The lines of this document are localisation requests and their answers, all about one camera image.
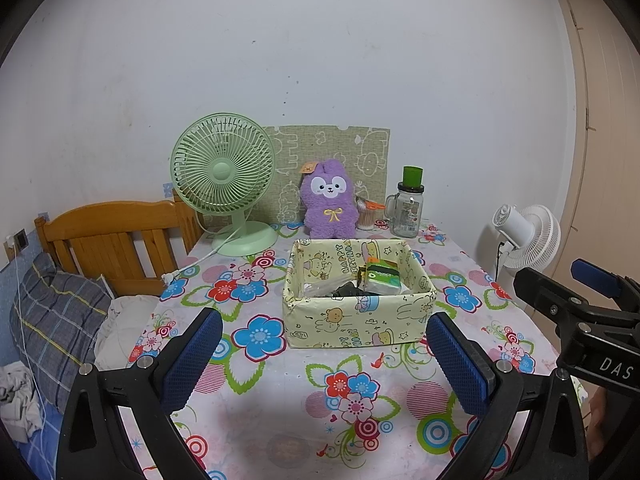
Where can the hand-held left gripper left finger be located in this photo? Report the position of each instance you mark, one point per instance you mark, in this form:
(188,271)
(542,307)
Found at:
(192,360)

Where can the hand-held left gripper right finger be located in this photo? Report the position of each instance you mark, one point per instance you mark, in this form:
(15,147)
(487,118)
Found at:
(457,360)

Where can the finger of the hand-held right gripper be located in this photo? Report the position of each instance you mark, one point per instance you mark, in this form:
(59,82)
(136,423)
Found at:
(595,275)
(545,297)

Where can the green tissue packet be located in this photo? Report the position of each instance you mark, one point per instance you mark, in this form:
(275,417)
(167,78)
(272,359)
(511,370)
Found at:
(382,275)

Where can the yellow cartoon fabric storage box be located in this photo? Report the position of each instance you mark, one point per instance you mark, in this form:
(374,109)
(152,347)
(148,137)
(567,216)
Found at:
(340,320)

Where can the black plastic bag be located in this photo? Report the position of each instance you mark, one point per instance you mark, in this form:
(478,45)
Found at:
(350,290)

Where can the white standing fan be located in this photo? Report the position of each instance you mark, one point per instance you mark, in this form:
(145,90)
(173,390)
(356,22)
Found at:
(525,235)

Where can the white pillow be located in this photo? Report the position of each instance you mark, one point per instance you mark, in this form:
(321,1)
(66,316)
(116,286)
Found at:
(122,320)

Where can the beige door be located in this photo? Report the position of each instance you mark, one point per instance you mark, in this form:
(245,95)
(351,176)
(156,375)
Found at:
(610,160)

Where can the grey plaid pillow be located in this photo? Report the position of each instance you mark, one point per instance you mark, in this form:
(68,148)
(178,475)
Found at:
(55,320)

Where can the glass jar with green lid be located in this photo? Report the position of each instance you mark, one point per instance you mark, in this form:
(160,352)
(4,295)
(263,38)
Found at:
(406,210)

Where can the blue bedsheet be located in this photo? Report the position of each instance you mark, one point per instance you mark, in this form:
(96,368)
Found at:
(47,430)

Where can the wooden bed headboard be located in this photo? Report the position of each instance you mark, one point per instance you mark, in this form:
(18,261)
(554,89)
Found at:
(100,220)

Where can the crumpled grey white cloth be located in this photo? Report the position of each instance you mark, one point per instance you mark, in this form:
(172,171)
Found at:
(15,395)

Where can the green desk fan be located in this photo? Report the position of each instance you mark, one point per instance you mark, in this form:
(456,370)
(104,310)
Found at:
(220,172)

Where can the purple plush toy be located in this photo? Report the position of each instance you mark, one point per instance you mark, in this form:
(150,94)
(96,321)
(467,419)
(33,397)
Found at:
(327,210)

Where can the green cartoon patterned board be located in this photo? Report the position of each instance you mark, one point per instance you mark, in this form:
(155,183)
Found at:
(350,150)

